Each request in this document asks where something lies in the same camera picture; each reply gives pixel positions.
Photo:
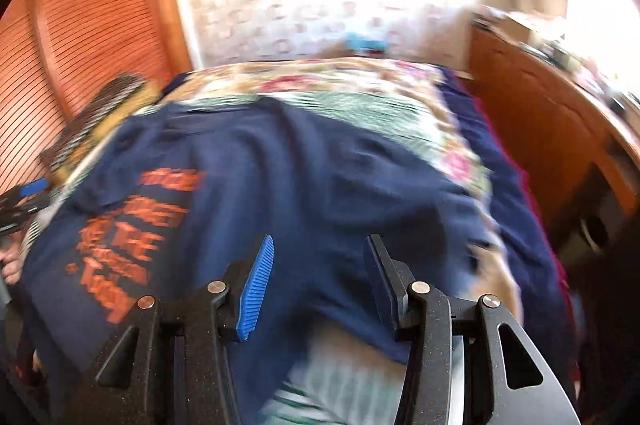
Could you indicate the cardboard box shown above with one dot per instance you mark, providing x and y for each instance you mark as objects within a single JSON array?
[{"x": 520, "y": 26}]

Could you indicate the window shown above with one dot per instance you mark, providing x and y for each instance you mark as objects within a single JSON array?
[{"x": 600, "y": 15}]

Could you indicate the wooden louvered wardrobe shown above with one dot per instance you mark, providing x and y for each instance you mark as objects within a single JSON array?
[{"x": 85, "y": 30}]

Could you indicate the yellow floral pillow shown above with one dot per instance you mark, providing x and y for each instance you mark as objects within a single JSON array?
[{"x": 135, "y": 102}]

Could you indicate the dark circle-patterned pillow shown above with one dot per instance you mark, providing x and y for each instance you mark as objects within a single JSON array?
[{"x": 107, "y": 105}]

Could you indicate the person's left hand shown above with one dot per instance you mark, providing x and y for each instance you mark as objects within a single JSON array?
[{"x": 9, "y": 262}]

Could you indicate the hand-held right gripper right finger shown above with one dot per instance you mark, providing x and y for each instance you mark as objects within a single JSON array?
[{"x": 386, "y": 280}]

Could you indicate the long wooden cabinet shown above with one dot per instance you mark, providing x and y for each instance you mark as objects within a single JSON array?
[{"x": 545, "y": 115}]

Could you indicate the teal cloth item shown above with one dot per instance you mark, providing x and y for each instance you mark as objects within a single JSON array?
[{"x": 367, "y": 42}]

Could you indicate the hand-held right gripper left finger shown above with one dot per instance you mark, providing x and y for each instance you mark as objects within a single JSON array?
[{"x": 257, "y": 290}]

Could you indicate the navy t-shirt with orange print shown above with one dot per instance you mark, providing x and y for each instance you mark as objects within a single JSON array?
[{"x": 300, "y": 205}]

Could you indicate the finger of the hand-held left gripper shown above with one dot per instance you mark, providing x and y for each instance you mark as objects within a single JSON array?
[{"x": 31, "y": 197}]

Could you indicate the navy blue blanket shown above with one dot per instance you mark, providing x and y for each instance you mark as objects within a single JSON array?
[{"x": 520, "y": 230}]

